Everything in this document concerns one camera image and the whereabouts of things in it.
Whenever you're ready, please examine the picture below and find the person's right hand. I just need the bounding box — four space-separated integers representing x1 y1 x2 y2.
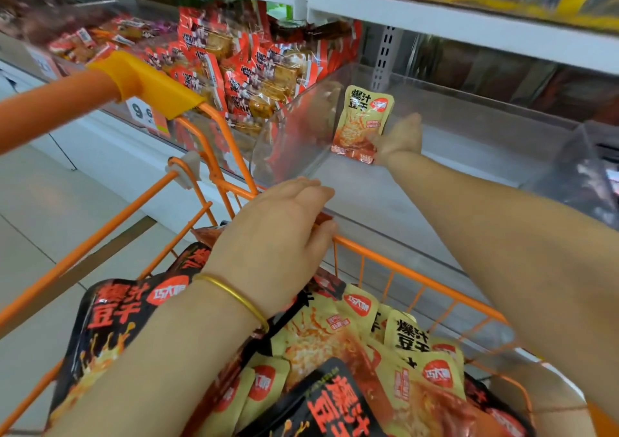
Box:
372 113 425 170

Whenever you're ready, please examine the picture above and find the person's left hand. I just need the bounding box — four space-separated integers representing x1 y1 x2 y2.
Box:
198 177 340 319

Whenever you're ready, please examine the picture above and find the yellow orange snack packet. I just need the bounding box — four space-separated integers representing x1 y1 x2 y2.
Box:
331 86 395 165

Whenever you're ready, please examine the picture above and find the pile of black orange snacks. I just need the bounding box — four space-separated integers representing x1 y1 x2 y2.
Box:
43 224 533 437

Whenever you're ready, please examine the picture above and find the orange shopping cart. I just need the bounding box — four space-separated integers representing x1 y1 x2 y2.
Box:
0 50 591 437

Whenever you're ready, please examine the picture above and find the person's left forearm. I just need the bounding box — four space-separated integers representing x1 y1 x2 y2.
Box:
43 275 270 437

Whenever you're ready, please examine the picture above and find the person's right forearm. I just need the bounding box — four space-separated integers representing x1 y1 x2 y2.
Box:
382 150 619 423

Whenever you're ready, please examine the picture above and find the person's right leg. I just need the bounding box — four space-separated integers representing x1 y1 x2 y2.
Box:
488 354 596 437

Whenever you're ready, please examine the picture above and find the pile of red tan packets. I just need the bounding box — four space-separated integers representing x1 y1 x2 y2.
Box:
48 0 364 153

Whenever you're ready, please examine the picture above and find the gold bracelet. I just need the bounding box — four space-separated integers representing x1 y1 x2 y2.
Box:
192 272 272 336

